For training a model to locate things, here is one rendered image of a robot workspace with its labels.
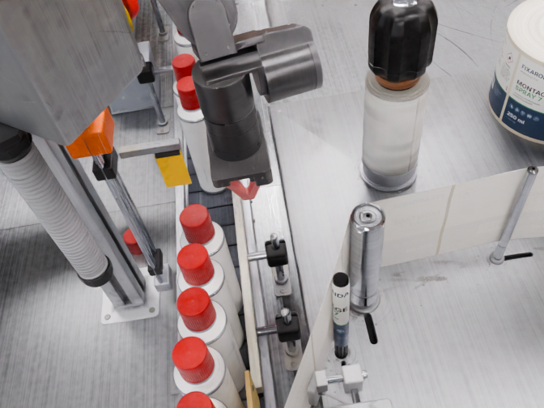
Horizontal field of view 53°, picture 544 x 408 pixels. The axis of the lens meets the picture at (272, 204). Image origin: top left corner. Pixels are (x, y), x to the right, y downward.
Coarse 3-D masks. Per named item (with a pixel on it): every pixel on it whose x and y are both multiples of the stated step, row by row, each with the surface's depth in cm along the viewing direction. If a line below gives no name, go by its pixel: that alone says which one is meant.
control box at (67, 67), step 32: (0, 0) 30; (32, 0) 32; (64, 0) 34; (96, 0) 36; (0, 32) 31; (32, 32) 33; (64, 32) 35; (96, 32) 37; (128, 32) 40; (0, 64) 34; (32, 64) 33; (64, 64) 36; (96, 64) 38; (128, 64) 41; (0, 96) 37; (32, 96) 35; (64, 96) 37; (96, 96) 39; (32, 128) 39; (64, 128) 37
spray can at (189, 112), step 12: (180, 84) 73; (192, 84) 73; (180, 96) 74; (192, 96) 73; (180, 108) 76; (192, 108) 75; (180, 120) 77; (192, 120) 75; (192, 132) 77; (204, 132) 77; (192, 144) 79; (204, 144) 79; (192, 156) 82; (204, 156) 81; (204, 168) 83; (204, 180) 85; (216, 192) 87
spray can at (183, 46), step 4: (176, 28) 86; (176, 32) 88; (180, 32) 86; (176, 36) 87; (180, 36) 87; (176, 40) 87; (180, 40) 87; (184, 40) 86; (188, 40) 86; (176, 44) 87; (180, 44) 87; (184, 44) 86; (188, 44) 86; (176, 48) 88; (180, 48) 87; (184, 48) 87; (188, 48) 87; (180, 52) 88; (184, 52) 88; (188, 52) 87; (192, 52) 87; (196, 56) 88; (196, 60) 89
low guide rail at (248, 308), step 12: (240, 204) 82; (240, 216) 80; (240, 228) 79; (240, 240) 77; (240, 252) 76; (240, 264) 75; (240, 276) 74; (252, 300) 72; (252, 312) 70; (252, 324) 69; (252, 336) 68; (252, 348) 67; (252, 360) 66; (252, 372) 65
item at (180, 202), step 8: (176, 104) 90; (176, 120) 87; (176, 128) 86; (176, 136) 85; (184, 152) 85; (176, 192) 78; (184, 192) 78; (176, 200) 77; (184, 200) 77; (176, 208) 76; (184, 208) 76; (176, 216) 75; (176, 224) 74; (176, 232) 74; (176, 240) 73; (176, 248) 72; (176, 256) 71; (176, 264) 71
